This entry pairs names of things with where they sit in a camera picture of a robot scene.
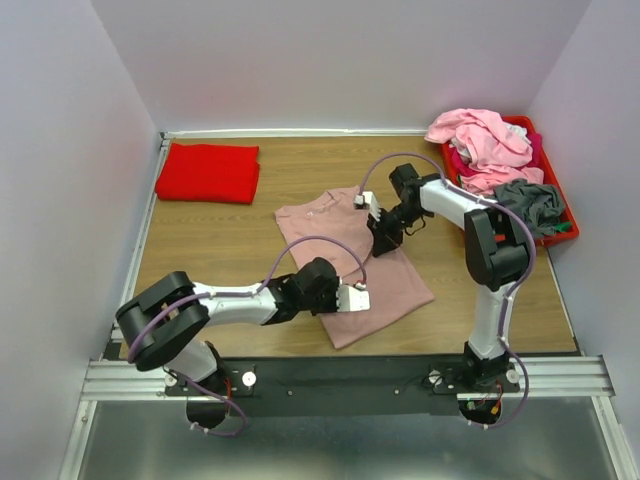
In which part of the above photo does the light pink t-shirt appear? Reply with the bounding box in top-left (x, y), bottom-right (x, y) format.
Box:
top-left (425, 109), bottom-right (544, 196)

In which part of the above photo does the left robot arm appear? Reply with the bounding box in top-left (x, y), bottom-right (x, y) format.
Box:
top-left (116, 257), bottom-right (347, 395)

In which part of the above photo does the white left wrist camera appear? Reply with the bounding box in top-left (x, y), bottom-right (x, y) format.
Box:
top-left (336, 283), bottom-right (371, 313)

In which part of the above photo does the white printed t-shirt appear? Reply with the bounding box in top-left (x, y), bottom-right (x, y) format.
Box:
top-left (449, 123), bottom-right (531, 159)

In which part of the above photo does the red plastic bin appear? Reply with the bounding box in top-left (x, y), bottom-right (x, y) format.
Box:
top-left (439, 115), bottom-right (580, 248)

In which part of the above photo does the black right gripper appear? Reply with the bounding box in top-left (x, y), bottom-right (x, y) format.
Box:
top-left (366, 203), bottom-right (427, 259)

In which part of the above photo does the red t-shirt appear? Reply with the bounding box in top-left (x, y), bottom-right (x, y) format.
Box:
top-left (155, 143), bottom-right (260, 205)

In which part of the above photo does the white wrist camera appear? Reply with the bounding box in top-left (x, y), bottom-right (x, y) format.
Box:
top-left (336, 283), bottom-right (371, 313)
top-left (353, 191), bottom-right (381, 222)

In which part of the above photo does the green t-shirt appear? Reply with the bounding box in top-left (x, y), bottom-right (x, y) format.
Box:
top-left (553, 221), bottom-right (572, 235)

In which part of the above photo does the dusty pink graphic t-shirt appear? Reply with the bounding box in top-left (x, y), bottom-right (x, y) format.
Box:
top-left (275, 186), bottom-right (434, 349)

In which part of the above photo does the magenta t-shirt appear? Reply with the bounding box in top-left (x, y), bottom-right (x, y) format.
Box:
top-left (447, 133), bottom-right (542, 176)

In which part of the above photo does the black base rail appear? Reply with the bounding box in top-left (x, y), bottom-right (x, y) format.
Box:
top-left (164, 353), bottom-right (531, 419)

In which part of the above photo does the grey t-shirt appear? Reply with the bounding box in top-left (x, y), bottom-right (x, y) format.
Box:
top-left (494, 179), bottom-right (565, 238)

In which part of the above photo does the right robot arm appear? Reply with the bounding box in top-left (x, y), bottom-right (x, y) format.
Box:
top-left (354, 164), bottom-right (536, 392)

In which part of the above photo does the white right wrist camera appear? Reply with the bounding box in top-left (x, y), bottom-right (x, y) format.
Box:
top-left (353, 191), bottom-right (381, 222)

